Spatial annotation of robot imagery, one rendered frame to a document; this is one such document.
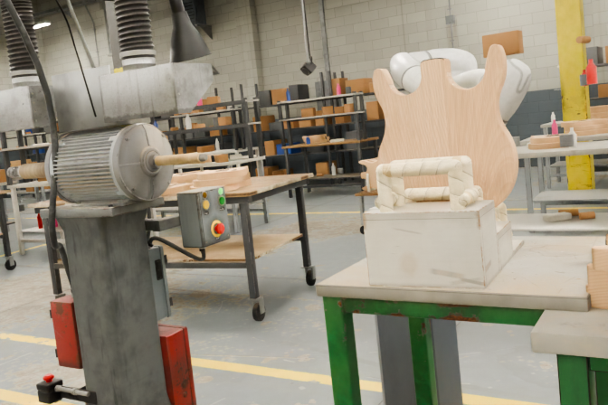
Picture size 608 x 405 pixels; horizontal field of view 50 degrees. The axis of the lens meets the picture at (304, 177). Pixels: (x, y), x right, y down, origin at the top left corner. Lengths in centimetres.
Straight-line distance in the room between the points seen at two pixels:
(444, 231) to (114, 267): 121
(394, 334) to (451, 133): 110
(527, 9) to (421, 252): 1154
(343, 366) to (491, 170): 60
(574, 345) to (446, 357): 134
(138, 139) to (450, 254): 111
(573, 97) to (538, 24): 450
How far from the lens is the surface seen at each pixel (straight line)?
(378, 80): 170
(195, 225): 234
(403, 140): 168
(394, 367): 259
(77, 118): 230
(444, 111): 165
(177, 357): 251
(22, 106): 240
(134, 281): 235
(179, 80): 189
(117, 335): 232
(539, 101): 1279
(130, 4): 205
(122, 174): 211
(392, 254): 152
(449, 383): 265
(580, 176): 856
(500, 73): 161
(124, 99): 201
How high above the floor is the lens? 133
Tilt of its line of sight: 5 degrees down
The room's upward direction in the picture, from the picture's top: 6 degrees counter-clockwise
